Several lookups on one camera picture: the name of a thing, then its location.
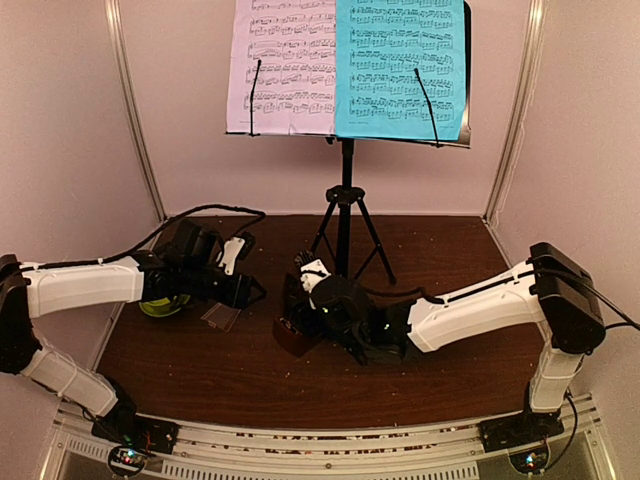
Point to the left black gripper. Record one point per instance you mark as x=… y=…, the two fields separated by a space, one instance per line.
x=242 y=284

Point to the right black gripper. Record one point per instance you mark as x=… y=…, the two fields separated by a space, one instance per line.
x=302 y=318

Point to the brown wooden metronome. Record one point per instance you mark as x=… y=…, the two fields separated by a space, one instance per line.
x=291 y=290

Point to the clear plastic metronome cover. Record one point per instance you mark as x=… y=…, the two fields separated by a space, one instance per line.
x=221 y=317

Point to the black music stand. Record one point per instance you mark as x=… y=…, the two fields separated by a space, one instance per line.
x=345 y=197

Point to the lilac sheet music page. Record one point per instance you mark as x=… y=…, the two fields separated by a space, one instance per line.
x=282 y=76

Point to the blue sheet music page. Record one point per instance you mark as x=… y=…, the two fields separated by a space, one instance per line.
x=401 y=70

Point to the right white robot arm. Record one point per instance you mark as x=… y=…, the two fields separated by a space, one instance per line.
x=547 y=289

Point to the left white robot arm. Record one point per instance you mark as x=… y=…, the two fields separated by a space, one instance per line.
x=195 y=263

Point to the green bowl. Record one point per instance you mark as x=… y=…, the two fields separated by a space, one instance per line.
x=165 y=307

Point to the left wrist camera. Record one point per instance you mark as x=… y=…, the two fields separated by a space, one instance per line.
x=234 y=249

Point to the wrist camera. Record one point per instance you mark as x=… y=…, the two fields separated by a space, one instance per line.
x=312 y=270
x=234 y=249

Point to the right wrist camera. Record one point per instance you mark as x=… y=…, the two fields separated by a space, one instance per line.
x=312 y=270

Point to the aluminium front rail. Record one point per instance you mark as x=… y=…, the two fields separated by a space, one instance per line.
x=451 y=450

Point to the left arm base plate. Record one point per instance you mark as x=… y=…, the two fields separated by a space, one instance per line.
x=145 y=434

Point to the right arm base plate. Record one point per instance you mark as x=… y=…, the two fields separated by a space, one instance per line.
x=517 y=430

